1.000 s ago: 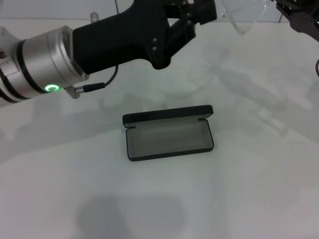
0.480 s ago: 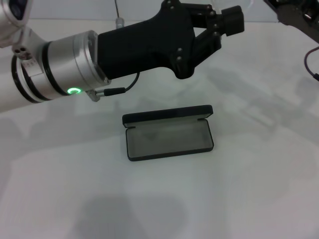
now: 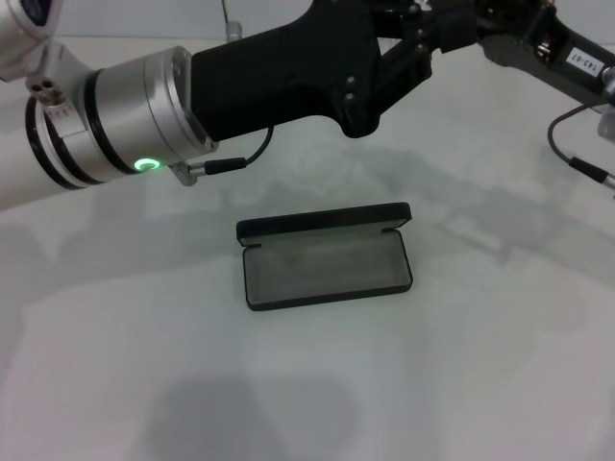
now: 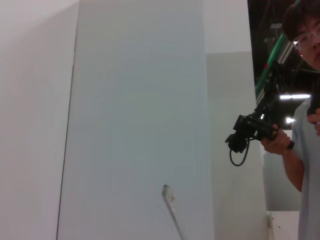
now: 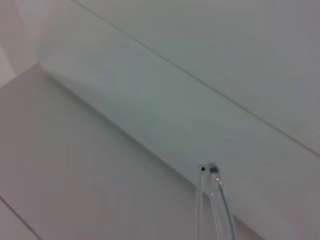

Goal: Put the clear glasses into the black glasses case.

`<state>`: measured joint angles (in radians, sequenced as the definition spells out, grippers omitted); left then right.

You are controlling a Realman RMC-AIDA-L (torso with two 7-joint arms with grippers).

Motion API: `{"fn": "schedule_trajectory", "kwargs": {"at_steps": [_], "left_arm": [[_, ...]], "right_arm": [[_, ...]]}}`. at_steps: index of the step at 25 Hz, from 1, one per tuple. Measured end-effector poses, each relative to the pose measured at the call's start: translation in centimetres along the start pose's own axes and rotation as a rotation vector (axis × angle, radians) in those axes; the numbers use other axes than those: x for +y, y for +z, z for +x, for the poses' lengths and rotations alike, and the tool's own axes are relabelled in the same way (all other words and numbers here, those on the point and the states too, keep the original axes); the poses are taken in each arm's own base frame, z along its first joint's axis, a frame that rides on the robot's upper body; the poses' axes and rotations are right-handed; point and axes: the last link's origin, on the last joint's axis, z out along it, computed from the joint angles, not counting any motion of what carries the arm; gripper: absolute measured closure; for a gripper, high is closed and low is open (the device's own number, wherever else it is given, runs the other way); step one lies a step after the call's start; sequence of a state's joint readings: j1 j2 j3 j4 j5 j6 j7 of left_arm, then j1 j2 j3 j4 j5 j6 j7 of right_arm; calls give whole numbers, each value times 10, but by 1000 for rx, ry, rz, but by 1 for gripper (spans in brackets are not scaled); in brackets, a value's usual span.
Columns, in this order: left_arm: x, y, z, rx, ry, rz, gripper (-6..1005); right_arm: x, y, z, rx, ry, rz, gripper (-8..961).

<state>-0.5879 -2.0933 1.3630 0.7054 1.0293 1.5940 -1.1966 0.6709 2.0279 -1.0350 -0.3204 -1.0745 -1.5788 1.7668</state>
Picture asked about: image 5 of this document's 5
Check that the clear plastic glasses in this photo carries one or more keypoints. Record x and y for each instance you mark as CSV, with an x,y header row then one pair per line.
x,y
210,200

